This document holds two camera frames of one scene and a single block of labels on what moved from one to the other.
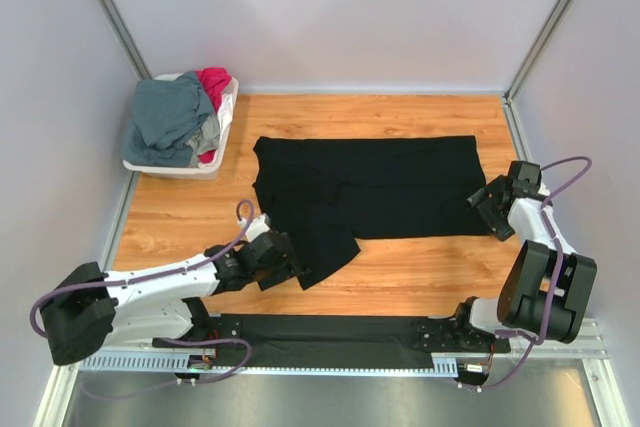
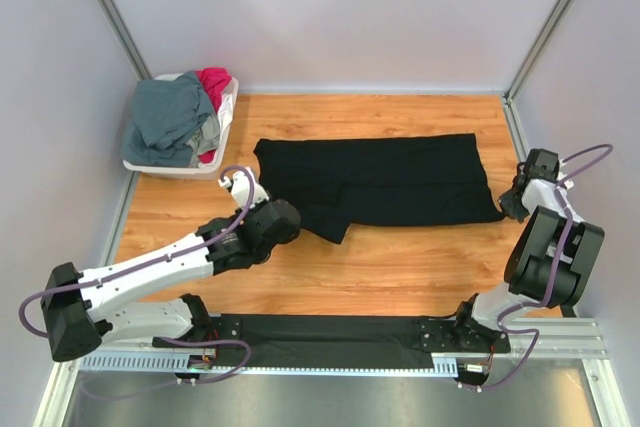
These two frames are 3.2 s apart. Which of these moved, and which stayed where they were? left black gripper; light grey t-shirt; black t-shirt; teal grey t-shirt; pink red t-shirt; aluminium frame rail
Moved: black t-shirt; left black gripper
Stayed: pink red t-shirt; teal grey t-shirt; aluminium frame rail; light grey t-shirt
